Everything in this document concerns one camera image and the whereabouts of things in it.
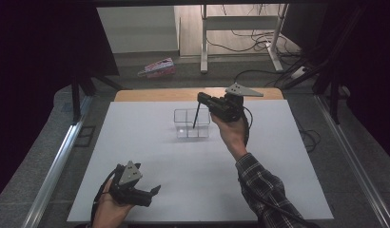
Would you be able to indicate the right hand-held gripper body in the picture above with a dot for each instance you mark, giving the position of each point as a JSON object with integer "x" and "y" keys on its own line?
{"x": 229, "y": 104}

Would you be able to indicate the black metal stand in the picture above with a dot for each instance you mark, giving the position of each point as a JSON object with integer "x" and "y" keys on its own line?
{"x": 332, "y": 91}
{"x": 79, "y": 91}

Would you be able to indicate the pink printed carton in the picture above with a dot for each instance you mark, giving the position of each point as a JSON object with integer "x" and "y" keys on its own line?
{"x": 158, "y": 68}

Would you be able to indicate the clear acrylic organizer box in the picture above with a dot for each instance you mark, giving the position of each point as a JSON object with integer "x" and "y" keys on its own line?
{"x": 187, "y": 125}

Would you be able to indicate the person's right hand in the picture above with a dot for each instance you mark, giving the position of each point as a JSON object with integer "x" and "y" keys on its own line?
{"x": 231, "y": 136}

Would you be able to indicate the thin black pen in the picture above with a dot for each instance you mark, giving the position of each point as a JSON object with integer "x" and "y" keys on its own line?
{"x": 196, "y": 115}

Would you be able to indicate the aluminium rail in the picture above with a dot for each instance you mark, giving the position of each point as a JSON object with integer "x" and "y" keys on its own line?
{"x": 53, "y": 167}
{"x": 351, "y": 158}

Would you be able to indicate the white cabinet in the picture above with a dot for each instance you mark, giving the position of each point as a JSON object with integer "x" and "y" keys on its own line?
{"x": 139, "y": 30}

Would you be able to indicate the white power strip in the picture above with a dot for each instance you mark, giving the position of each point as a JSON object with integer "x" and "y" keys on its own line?
{"x": 298, "y": 72}

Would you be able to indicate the person's left hand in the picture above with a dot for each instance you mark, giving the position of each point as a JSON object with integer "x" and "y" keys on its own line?
{"x": 110, "y": 209}

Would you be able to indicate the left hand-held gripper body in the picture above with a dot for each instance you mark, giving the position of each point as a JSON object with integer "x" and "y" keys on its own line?
{"x": 128, "y": 186}

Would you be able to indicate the wooden table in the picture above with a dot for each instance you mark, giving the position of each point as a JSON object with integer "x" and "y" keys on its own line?
{"x": 164, "y": 94}

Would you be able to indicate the white desk frame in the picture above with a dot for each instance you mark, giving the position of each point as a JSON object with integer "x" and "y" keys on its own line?
{"x": 204, "y": 38}

